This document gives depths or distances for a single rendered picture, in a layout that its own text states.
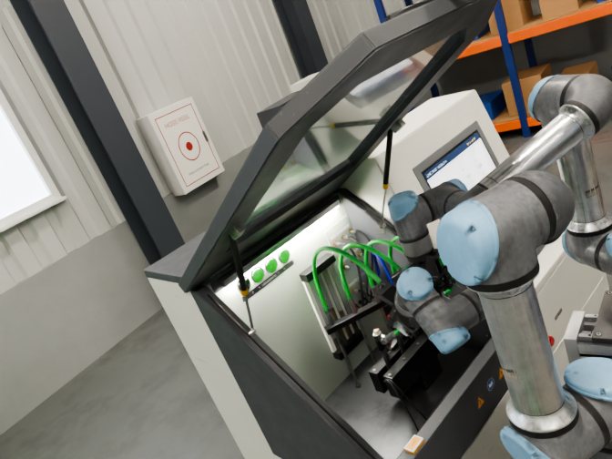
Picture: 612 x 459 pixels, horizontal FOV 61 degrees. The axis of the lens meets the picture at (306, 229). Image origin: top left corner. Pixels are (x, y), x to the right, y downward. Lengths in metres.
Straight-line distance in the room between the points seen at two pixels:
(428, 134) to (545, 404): 1.25
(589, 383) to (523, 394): 0.15
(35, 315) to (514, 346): 4.67
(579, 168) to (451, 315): 0.55
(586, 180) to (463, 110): 0.82
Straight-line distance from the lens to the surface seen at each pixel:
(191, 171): 5.89
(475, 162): 2.17
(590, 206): 1.55
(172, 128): 5.85
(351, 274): 1.96
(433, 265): 1.32
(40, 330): 5.25
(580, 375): 1.11
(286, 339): 1.79
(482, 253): 0.79
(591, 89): 1.35
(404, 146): 1.90
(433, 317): 1.17
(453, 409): 1.58
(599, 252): 1.55
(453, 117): 2.16
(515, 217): 0.82
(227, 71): 6.90
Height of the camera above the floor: 1.99
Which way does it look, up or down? 19 degrees down
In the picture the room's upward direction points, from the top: 22 degrees counter-clockwise
